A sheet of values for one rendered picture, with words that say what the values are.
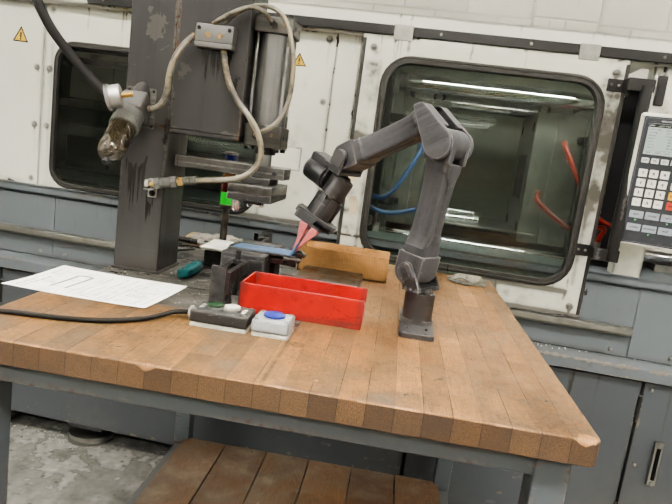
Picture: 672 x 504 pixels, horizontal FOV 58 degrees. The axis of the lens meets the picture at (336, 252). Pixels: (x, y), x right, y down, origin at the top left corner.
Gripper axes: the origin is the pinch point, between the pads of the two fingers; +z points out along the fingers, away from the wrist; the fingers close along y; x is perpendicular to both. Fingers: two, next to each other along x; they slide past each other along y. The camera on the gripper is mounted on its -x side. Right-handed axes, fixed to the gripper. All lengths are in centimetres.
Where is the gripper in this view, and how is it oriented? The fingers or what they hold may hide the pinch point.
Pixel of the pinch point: (296, 247)
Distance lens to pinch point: 143.2
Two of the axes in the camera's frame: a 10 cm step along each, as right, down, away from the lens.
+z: -5.6, 8.1, 1.5
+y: -8.2, -5.7, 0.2
